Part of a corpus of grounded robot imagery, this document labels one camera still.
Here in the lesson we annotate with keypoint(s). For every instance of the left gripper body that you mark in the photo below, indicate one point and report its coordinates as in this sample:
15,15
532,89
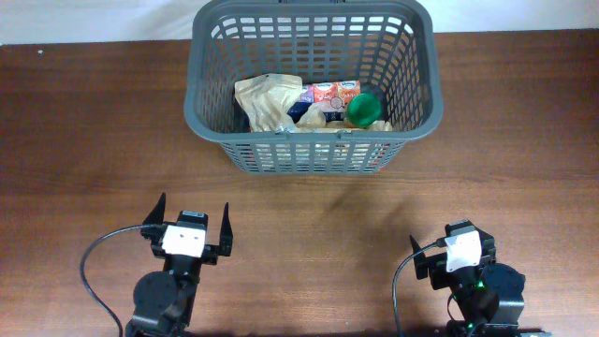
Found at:
214,251

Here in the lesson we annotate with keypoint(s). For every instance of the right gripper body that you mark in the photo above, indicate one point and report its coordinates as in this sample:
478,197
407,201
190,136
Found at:
442,278

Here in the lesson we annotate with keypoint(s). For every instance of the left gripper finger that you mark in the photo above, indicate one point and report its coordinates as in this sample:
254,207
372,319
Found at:
156,215
226,234

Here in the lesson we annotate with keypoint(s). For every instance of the orange pasta package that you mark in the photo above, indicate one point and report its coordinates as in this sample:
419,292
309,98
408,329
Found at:
316,157

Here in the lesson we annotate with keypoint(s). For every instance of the cream paper pouch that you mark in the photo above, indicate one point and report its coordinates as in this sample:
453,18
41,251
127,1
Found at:
266,100

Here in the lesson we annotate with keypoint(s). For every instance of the beige snack bag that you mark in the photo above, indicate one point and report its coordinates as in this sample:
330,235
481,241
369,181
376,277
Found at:
314,121

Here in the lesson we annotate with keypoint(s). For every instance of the green lid spice jar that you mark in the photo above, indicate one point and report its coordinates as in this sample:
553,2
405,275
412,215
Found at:
363,110

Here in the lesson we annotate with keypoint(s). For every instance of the blue tissue box pack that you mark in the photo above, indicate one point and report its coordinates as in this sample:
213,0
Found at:
331,97

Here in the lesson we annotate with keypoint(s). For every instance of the grey plastic laundry basket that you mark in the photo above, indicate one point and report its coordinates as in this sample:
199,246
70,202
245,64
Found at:
388,46

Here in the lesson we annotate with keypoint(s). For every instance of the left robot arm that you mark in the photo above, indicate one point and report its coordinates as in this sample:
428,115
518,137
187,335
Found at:
164,300

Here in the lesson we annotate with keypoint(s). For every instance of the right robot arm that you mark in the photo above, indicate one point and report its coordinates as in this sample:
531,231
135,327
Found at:
489,294

